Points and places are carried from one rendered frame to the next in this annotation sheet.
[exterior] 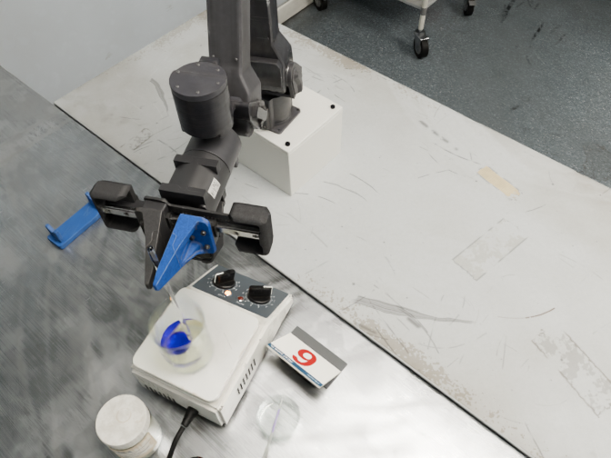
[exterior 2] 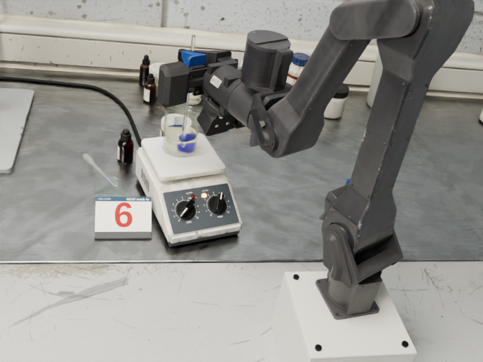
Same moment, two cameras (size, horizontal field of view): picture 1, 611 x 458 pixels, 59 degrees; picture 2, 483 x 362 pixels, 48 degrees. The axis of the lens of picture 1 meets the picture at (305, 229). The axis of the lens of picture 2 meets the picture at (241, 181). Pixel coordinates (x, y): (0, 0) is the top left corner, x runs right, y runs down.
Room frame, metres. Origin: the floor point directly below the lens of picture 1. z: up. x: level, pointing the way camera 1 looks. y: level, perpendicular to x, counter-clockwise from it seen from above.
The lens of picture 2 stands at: (0.80, -0.47, 1.52)
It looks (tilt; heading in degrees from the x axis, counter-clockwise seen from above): 36 degrees down; 122
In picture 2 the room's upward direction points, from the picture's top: 11 degrees clockwise
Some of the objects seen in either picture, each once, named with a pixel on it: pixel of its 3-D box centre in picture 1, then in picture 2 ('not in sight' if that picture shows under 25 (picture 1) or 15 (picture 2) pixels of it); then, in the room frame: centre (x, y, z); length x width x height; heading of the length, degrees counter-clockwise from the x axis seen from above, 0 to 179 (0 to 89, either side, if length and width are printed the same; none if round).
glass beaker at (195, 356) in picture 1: (184, 335); (182, 130); (0.27, 0.15, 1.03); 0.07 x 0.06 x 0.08; 4
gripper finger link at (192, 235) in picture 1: (184, 261); (185, 64); (0.29, 0.12, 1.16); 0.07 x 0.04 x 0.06; 166
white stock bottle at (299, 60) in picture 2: not in sight; (296, 77); (0.20, 0.64, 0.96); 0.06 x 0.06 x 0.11
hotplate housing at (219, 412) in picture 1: (213, 338); (185, 184); (0.31, 0.13, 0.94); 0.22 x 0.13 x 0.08; 153
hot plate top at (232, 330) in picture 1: (197, 341); (182, 155); (0.29, 0.14, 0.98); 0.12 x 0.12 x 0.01; 63
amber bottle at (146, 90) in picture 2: not in sight; (150, 87); (0.01, 0.33, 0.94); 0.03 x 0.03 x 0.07
